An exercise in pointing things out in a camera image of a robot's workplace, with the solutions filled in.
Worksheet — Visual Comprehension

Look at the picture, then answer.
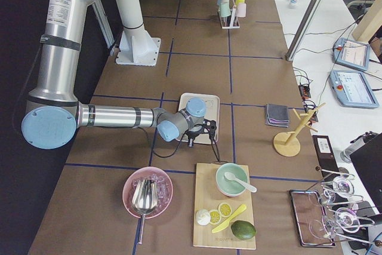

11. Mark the bamboo cutting board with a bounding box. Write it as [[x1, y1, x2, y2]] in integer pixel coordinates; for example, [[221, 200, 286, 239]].
[[193, 163, 256, 250]]

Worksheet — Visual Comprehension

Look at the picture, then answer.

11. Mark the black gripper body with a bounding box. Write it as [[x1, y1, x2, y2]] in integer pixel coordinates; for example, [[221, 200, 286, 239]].
[[186, 125, 205, 142]]

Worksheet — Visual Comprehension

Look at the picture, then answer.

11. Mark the black camera cable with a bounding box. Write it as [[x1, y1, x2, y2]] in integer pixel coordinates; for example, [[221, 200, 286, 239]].
[[140, 119, 221, 163]]

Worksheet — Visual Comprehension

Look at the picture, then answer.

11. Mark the teach pendant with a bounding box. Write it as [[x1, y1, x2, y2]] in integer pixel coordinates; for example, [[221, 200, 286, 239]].
[[329, 70, 379, 109], [333, 38, 371, 72]]

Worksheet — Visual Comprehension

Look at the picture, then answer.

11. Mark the green bowl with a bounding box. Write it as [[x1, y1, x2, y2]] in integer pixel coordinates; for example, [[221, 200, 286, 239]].
[[215, 163, 249, 196]]

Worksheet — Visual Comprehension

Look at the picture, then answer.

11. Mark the lemon slice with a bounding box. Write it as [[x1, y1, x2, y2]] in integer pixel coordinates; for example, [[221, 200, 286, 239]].
[[217, 202, 233, 218], [209, 209, 222, 225]]

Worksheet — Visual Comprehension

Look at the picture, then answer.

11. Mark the white wire cup rack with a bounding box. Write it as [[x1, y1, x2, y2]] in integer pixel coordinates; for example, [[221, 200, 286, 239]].
[[218, 0, 240, 29]]

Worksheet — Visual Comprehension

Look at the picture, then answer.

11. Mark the pink bowl with ice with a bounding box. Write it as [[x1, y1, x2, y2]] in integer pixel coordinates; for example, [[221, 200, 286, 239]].
[[122, 167, 173, 219]]

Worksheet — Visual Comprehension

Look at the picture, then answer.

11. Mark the pink cup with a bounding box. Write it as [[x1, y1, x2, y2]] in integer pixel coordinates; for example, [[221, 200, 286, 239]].
[[236, 2, 247, 18]]

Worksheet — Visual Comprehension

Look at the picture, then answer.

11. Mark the grey folded cloth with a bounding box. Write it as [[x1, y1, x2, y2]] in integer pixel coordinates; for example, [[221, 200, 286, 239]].
[[265, 104, 289, 128]]

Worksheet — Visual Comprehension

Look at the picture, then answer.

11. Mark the metal ice scoop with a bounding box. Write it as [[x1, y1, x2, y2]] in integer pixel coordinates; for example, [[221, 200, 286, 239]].
[[132, 179, 158, 244]]

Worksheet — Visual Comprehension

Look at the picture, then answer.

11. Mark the aluminium frame post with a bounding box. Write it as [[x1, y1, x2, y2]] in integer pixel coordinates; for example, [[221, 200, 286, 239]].
[[285, 0, 323, 62]]

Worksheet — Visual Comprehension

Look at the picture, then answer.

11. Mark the black box with label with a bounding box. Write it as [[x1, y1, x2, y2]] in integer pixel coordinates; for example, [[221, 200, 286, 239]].
[[312, 135, 338, 171]]

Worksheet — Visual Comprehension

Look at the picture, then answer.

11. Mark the yellow plastic knife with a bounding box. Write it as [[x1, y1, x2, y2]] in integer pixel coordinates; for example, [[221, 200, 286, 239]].
[[211, 204, 247, 234]]

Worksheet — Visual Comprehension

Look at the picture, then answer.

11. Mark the beige rabbit serving tray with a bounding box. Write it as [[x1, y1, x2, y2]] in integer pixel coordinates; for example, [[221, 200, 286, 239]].
[[178, 93, 220, 145]]

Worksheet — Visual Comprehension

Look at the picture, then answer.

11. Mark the wooden mug tree stand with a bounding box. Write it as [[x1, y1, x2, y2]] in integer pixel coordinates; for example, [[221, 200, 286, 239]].
[[273, 103, 325, 157]]

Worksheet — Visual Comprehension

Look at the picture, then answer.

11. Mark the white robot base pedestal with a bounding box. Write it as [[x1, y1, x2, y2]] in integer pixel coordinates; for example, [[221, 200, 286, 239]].
[[116, 0, 161, 66]]

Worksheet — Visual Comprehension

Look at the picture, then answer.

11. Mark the near teach pendant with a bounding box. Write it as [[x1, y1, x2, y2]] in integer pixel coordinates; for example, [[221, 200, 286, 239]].
[[329, 70, 379, 109]]

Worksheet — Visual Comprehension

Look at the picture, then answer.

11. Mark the far teach pendant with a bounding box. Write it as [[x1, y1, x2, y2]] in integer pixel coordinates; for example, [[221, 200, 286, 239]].
[[333, 38, 371, 72]]

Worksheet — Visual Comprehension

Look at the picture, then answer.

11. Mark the black glass rack tray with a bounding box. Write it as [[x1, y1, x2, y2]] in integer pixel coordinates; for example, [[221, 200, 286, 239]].
[[289, 190, 335, 248]]

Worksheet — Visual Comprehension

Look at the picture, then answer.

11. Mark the avocado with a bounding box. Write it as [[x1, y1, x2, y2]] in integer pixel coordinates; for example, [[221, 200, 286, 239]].
[[230, 220, 257, 240]]

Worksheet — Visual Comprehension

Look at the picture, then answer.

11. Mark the green cup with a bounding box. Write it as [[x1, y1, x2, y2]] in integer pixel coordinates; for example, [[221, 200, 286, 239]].
[[219, 2, 231, 18]]

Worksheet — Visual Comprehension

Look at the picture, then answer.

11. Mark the white spoon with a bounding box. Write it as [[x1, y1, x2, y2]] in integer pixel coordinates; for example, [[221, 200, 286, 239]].
[[224, 171, 257, 193]]

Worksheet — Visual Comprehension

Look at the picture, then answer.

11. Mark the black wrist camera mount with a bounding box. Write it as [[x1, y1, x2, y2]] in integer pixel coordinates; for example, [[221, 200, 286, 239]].
[[202, 119, 217, 138]]

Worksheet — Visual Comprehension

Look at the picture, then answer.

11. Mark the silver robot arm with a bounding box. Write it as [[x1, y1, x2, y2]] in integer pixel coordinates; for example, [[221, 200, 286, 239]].
[[21, 0, 206, 149]]

